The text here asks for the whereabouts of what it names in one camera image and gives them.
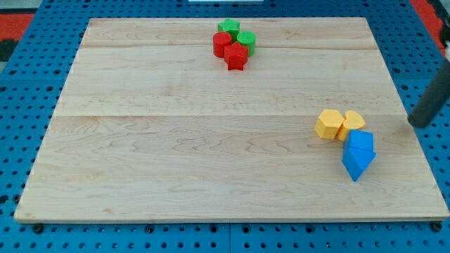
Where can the red star block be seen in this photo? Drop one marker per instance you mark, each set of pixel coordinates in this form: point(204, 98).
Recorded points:
point(236, 56)

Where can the wooden board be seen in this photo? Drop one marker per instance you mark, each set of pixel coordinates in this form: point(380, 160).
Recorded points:
point(151, 127)

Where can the red cylinder block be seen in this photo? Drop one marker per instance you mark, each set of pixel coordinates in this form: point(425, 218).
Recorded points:
point(219, 41)

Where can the green cylinder block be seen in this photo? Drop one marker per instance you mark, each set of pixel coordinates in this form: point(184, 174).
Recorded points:
point(248, 39)

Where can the green star block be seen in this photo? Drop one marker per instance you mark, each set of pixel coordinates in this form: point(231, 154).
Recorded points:
point(230, 26)

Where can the yellow hexagon block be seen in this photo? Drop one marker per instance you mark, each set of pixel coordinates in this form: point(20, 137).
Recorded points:
point(328, 124)

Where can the yellow heart block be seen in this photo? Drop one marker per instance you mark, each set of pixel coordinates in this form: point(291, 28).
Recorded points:
point(352, 121)

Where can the blue cube block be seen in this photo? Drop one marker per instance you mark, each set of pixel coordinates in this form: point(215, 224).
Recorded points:
point(358, 139)

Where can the blue triangle block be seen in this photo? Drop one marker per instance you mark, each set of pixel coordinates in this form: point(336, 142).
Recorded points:
point(356, 161)

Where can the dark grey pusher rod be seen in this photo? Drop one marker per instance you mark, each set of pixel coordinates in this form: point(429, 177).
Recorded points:
point(432, 100)

